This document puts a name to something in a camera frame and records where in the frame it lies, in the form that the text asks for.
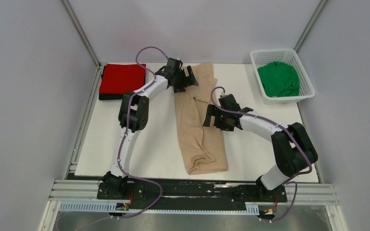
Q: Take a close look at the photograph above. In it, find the folded black t shirt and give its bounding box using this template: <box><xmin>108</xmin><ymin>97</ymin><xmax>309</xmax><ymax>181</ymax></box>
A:
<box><xmin>98</xmin><ymin>65</ymin><xmax>147</xmax><ymax>102</ymax></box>

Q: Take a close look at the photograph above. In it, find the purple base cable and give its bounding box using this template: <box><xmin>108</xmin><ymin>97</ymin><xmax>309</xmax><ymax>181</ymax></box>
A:
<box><xmin>76</xmin><ymin>191</ymin><xmax>163</xmax><ymax>231</ymax></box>

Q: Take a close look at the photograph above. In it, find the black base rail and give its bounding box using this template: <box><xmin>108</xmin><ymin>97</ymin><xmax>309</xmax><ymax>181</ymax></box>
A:
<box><xmin>97</xmin><ymin>178</ymin><xmax>287</xmax><ymax>211</ymax></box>

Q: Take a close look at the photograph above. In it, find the aluminium frame post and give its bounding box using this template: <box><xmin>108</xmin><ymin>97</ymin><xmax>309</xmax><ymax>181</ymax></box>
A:
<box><xmin>60</xmin><ymin>0</ymin><xmax>101</xmax><ymax>68</ymax></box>
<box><xmin>293</xmin><ymin>0</ymin><xmax>330</xmax><ymax>53</ymax></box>

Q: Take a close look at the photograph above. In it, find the white slotted cable duct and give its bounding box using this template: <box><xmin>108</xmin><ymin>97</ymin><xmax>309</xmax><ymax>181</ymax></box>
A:
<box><xmin>58</xmin><ymin>201</ymin><xmax>259</xmax><ymax>216</ymax></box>

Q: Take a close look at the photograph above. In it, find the folded red t shirt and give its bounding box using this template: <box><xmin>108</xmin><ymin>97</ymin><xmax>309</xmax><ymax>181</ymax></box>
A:
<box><xmin>99</xmin><ymin>63</ymin><xmax>147</xmax><ymax>95</ymax></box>

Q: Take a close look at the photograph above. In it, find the beige t shirt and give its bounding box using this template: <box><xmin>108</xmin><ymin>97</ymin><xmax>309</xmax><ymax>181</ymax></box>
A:
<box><xmin>174</xmin><ymin>63</ymin><xmax>228</xmax><ymax>175</ymax></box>

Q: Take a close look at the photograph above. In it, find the white plastic basket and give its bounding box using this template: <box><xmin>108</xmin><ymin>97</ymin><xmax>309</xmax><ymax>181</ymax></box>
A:
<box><xmin>250</xmin><ymin>48</ymin><xmax>315</xmax><ymax>105</ymax></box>

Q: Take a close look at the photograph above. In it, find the green t shirt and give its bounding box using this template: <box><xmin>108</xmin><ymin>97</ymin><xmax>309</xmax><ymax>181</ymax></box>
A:
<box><xmin>257</xmin><ymin>61</ymin><xmax>300</xmax><ymax>98</ymax></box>

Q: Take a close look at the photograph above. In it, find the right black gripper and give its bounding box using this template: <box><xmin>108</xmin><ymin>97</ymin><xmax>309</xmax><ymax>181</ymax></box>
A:
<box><xmin>203</xmin><ymin>104</ymin><xmax>233</xmax><ymax>132</ymax></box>

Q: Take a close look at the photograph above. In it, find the left aluminium frame post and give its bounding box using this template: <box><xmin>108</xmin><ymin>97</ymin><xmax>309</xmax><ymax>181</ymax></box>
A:
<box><xmin>60</xmin><ymin>0</ymin><xmax>101</xmax><ymax>68</ymax></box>

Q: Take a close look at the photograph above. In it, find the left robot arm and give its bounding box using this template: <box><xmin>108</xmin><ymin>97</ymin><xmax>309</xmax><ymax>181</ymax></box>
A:
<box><xmin>97</xmin><ymin>58</ymin><xmax>198</xmax><ymax>199</ymax></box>

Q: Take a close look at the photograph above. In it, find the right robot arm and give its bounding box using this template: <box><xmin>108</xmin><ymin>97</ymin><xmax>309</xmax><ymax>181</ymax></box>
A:
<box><xmin>203</xmin><ymin>94</ymin><xmax>318</xmax><ymax>201</ymax></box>

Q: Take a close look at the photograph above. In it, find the right aluminium frame post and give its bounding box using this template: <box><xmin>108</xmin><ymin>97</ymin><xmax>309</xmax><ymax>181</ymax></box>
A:
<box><xmin>293</xmin><ymin>0</ymin><xmax>330</xmax><ymax>53</ymax></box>

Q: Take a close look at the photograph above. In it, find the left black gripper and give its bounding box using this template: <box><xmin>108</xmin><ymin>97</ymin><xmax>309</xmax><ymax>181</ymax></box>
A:
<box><xmin>172</xmin><ymin>66</ymin><xmax>198</xmax><ymax>94</ymax></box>

